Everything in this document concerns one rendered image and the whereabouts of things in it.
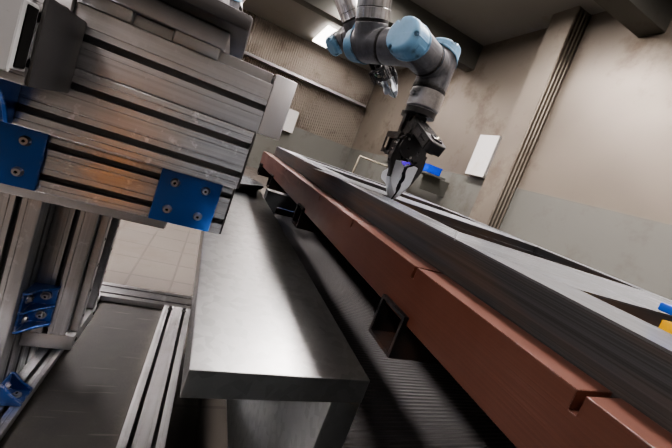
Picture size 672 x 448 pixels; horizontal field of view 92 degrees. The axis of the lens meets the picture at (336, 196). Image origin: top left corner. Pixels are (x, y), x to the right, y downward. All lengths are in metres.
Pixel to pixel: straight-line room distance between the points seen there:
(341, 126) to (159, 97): 8.20
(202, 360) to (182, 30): 0.40
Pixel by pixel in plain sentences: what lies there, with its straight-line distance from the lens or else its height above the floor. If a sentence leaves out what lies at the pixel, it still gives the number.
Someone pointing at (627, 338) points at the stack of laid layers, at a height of 0.86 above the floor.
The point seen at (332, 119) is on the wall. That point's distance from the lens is 8.56.
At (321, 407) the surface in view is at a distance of 0.45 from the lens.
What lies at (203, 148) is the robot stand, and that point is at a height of 0.86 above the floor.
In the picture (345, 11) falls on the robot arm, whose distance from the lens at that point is 1.20.
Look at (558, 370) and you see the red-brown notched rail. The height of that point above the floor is 0.83.
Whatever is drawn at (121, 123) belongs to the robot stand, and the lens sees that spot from 0.52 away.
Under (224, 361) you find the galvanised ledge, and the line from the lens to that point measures 0.38.
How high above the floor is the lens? 0.91
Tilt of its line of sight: 6 degrees down
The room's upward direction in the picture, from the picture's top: 20 degrees clockwise
